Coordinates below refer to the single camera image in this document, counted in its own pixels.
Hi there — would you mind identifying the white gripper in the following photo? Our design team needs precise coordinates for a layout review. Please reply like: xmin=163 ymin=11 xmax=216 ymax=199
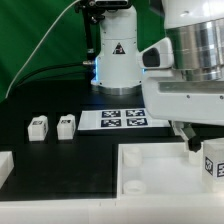
xmin=138 ymin=38 xmax=224 ymax=152

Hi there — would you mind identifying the white square tabletop tray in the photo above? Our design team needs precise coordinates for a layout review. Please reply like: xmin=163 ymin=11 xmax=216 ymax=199
xmin=117 ymin=142 xmax=224 ymax=198

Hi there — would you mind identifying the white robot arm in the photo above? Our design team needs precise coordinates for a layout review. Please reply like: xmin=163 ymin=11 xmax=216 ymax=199
xmin=91 ymin=0 xmax=224 ymax=152

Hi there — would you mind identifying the white marker sheet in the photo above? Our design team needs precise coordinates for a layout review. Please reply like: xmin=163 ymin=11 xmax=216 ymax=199
xmin=78 ymin=108 xmax=169 ymax=131

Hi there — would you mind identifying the white left obstacle block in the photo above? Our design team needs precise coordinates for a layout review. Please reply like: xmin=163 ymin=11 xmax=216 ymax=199
xmin=0 ymin=151 xmax=14 ymax=189

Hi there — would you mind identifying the white front rail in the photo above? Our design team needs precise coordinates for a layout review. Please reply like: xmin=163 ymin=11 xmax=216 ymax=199
xmin=0 ymin=200 xmax=224 ymax=224

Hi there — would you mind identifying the black cable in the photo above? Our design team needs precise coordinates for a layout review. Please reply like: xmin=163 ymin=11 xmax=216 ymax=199
xmin=11 ymin=61 xmax=94 ymax=91

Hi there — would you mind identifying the white cable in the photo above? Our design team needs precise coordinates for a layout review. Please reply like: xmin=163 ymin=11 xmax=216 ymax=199
xmin=3 ymin=0 xmax=81 ymax=100

